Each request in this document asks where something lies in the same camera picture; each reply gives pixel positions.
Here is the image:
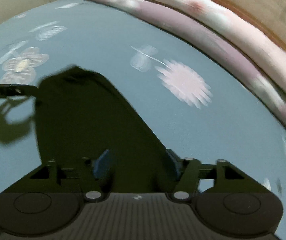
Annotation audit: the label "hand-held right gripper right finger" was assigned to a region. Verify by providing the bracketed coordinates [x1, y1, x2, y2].
[165, 149, 256, 203]

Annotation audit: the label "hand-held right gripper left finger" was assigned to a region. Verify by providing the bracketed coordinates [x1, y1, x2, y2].
[30, 149, 113, 202]

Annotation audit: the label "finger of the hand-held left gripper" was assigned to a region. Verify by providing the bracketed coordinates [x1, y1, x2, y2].
[4, 84, 37, 97]

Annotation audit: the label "patterned beige curtain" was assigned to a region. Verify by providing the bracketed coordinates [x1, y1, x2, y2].
[158, 0, 286, 58]

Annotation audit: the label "purple floral quilt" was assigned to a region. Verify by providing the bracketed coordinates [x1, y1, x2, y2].
[68, 0, 286, 130]

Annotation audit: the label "black pants with white drawstring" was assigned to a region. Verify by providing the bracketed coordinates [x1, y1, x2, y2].
[34, 66, 181, 193]

